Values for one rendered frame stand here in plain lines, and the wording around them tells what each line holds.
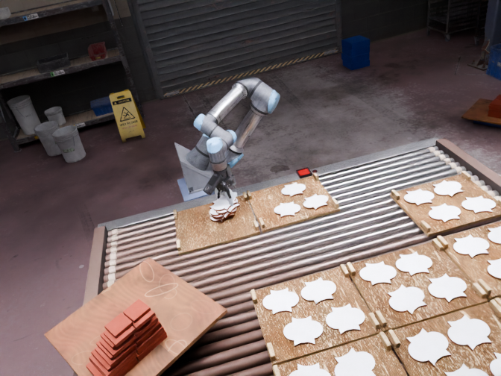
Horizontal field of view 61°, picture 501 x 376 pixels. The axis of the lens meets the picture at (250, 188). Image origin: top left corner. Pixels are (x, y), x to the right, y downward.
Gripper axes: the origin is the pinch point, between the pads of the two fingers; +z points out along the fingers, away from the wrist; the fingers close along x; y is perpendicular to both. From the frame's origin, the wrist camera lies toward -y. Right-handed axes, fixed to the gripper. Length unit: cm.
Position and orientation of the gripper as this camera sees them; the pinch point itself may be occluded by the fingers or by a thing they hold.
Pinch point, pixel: (224, 202)
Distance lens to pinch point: 218.8
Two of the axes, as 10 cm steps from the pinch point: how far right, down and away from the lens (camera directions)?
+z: 1.5, 8.2, 5.5
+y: 6.9, -4.9, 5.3
